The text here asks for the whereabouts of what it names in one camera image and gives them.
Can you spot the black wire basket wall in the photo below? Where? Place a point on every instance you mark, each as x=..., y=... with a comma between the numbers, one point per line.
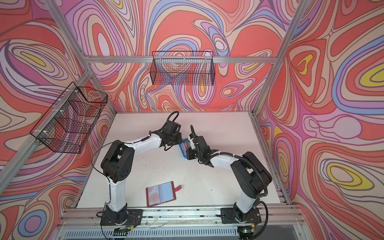
x=74, y=114
x=183, y=68

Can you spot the black wire basket back wall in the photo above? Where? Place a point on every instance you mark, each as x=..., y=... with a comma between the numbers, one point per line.
x=183, y=68

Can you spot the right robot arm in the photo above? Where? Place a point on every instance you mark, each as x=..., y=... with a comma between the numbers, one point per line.
x=253, y=178

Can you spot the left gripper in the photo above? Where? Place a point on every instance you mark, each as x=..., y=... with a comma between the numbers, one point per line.
x=179, y=135

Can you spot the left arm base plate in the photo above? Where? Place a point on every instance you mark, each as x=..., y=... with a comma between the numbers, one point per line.
x=129, y=217

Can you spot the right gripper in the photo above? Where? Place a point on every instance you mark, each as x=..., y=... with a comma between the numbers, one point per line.
x=189, y=152

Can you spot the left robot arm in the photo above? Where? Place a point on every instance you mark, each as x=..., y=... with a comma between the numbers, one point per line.
x=117, y=165

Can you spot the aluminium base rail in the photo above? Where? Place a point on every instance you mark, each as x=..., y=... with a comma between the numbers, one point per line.
x=274, y=222

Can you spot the stack of cards in tray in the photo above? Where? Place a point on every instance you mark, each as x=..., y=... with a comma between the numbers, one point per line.
x=186, y=145

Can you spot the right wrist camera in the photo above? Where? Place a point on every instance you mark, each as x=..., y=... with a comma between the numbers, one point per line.
x=190, y=143

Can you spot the black wire basket left wall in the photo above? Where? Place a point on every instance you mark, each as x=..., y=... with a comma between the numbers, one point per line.
x=74, y=114

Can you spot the blue plastic tray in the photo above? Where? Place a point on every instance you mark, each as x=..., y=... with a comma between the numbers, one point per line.
x=183, y=150

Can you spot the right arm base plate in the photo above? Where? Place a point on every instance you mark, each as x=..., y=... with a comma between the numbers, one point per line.
x=235, y=216

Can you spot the red leather card holder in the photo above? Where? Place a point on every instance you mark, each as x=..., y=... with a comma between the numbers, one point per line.
x=162, y=193

